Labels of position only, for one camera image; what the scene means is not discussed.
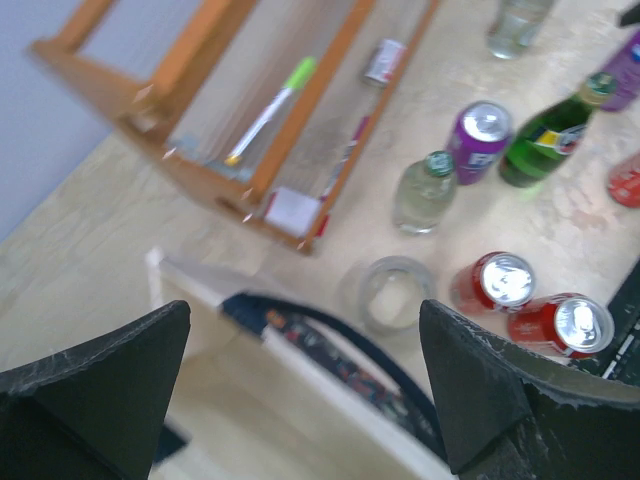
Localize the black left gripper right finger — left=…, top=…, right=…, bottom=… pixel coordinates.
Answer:
left=419, top=300, right=639, bottom=479

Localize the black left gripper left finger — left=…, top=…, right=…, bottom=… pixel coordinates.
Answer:
left=1, top=301, right=191, bottom=479

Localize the red cola can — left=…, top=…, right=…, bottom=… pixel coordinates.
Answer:
left=450, top=251, right=537, bottom=316
left=507, top=293, right=615, bottom=359
left=607, top=152, right=640, bottom=208

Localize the beige canvas tote bag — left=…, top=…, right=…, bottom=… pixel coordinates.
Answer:
left=145, top=247, right=450, bottom=479

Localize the clear tape roll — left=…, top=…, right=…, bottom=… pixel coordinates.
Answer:
left=336, top=256, right=436, bottom=337

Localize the clear glass bottle green cap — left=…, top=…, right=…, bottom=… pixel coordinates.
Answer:
left=392, top=150, right=457, bottom=235

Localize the purple Fanta can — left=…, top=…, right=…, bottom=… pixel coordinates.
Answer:
left=446, top=101, right=512, bottom=185

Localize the white card on shelf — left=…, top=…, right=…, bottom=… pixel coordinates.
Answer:
left=264, top=187, right=321, bottom=238

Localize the orange wooden shelf rack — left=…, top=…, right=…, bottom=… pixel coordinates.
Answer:
left=30, top=1, right=439, bottom=255

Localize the purple soda can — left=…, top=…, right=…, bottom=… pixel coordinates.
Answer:
left=600, top=30, right=639, bottom=112

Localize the small red white packet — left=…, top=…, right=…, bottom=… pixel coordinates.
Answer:
left=363, top=38, right=406, bottom=88

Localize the green and white pen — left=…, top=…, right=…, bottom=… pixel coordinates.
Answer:
left=224, top=56, right=317, bottom=167

